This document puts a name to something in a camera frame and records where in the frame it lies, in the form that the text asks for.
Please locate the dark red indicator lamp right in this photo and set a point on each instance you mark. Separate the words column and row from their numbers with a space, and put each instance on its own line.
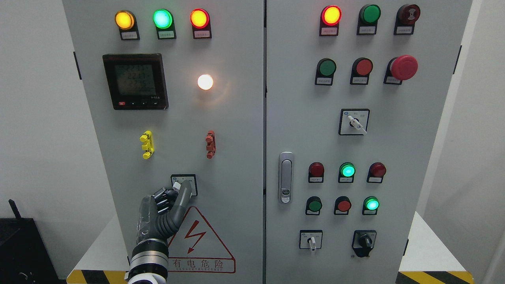
column 376, row 173

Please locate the green indicator lamp top left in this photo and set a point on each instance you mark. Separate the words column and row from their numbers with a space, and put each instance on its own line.
column 165, row 24

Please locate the lit green push button lower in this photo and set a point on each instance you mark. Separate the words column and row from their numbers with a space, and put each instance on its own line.
column 370, row 205

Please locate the red push button second row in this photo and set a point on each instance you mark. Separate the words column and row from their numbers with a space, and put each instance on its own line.
column 361, row 70

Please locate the white rotary selector switch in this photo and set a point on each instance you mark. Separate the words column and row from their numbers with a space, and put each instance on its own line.
column 310, row 240
column 353, row 121

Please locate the red emergency stop button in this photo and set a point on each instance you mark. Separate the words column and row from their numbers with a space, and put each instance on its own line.
column 399, row 69

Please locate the yellow indicator lamp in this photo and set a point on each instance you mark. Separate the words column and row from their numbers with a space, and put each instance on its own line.
column 127, row 25

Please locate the orange-red indicator lamp top left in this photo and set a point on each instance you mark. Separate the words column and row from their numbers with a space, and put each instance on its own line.
column 201, row 25

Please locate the dark red buzzer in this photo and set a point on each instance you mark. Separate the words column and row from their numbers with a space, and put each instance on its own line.
column 406, row 17

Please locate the dark red indicator lamp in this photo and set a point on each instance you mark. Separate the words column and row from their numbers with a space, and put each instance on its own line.
column 316, row 173
column 376, row 173

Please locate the robot forearm with silver wrist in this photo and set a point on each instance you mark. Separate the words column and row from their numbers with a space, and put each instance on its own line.
column 150, row 263

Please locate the green push button second row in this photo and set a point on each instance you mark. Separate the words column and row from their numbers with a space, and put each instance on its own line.
column 325, row 71

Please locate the black rotary selector switch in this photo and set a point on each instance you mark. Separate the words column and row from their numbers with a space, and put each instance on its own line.
column 363, row 242

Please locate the white rotary selector switch lower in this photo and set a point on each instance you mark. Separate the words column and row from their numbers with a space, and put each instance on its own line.
column 310, row 240

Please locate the small clear light bulb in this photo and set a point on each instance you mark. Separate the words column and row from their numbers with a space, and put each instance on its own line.
column 205, row 82

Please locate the dark red indicator lamp left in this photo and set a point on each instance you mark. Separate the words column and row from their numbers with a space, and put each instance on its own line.
column 316, row 173

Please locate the red push button lower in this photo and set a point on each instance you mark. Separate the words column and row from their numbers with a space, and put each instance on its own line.
column 342, row 206

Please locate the silver door lock handle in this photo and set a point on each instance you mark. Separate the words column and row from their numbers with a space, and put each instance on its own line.
column 285, row 179

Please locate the white rotary light switch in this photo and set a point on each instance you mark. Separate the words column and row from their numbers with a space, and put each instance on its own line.
column 180, row 178

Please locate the grey cabinet door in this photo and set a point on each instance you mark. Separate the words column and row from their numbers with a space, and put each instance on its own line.
column 230, row 185
column 304, row 119

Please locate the green push button top right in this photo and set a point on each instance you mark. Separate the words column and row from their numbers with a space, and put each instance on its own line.
column 368, row 20

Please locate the lit red indicator lamp right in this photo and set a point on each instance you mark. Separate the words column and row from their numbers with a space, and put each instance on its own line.
column 329, row 21

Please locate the yellow terminal connector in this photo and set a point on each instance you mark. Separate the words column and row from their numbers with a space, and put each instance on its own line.
column 147, row 144

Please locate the lit green indicator lamp middle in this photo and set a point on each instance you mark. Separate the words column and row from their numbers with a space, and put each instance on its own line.
column 346, row 173

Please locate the red electrical hazard warning sticker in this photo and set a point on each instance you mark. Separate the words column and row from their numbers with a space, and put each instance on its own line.
column 197, row 248

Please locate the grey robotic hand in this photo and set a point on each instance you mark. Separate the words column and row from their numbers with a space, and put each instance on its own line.
column 161, row 214

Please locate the right grey cabinet door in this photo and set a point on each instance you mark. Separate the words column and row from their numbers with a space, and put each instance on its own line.
column 304, row 119

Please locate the white platform with hazard stripes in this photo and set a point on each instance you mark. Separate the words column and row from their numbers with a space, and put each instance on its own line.
column 426, row 261

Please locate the left grey cabinet door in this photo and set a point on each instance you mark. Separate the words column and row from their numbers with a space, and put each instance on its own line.
column 230, row 185

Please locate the red terminal connector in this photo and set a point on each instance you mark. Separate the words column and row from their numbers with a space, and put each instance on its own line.
column 211, row 144

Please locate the black box with antenna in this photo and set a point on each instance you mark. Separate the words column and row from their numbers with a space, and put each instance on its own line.
column 23, row 256

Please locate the white rotary selector switch upper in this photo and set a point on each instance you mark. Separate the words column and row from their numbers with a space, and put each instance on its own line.
column 353, row 121

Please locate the black digital power meter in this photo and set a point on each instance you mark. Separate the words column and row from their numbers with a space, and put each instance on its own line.
column 136, row 81

